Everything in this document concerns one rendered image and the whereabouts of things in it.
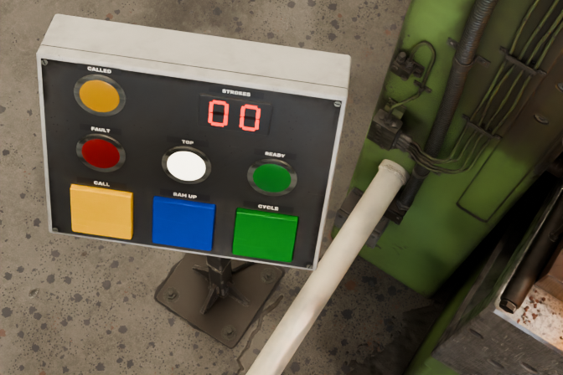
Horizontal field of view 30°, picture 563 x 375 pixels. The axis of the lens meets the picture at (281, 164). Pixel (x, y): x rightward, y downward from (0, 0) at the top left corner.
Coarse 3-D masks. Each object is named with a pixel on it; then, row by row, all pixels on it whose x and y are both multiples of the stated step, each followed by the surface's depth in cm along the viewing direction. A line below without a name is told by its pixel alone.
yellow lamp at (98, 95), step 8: (96, 80) 114; (80, 88) 115; (88, 88) 115; (96, 88) 115; (104, 88) 115; (112, 88) 115; (80, 96) 116; (88, 96) 116; (96, 96) 116; (104, 96) 115; (112, 96) 115; (88, 104) 117; (96, 104) 116; (104, 104) 116; (112, 104) 116
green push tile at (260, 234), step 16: (240, 208) 125; (240, 224) 126; (256, 224) 126; (272, 224) 125; (288, 224) 125; (240, 240) 128; (256, 240) 128; (272, 240) 127; (288, 240) 127; (256, 256) 129; (272, 256) 129; (288, 256) 129
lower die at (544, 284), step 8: (560, 240) 136; (560, 248) 132; (552, 256) 135; (560, 256) 131; (552, 264) 131; (560, 264) 131; (544, 272) 133; (552, 272) 130; (560, 272) 130; (536, 280) 135; (544, 280) 133; (552, 280) 131; (560, 280) 130; (544, 288) 135; (552, 288) 134; (560, 288) 132; (560, 296) 134
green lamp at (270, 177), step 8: (256, 168) 120; (264, 168) 120; (272, 168) 120; (280, 168) 120; (256, 176) 121; (264, 176) 121; (272, 176) 121; (280, 176) 121; (288, 176) 121; (256, 184) 122; (264, 184) 122; (272, 184) 122; (280, 184) 122; (288, 184) 122; (272, 192) 123
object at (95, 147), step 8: (88, 144) 120; (96, 144) 120; (104, 144) 120; (88, 152) 121; (96, 152) 121; (104, 152) 121; (112, 152) 121; (88, 160) 122; (96, 160) 122; (104, 160) 122; (112, 160) 122
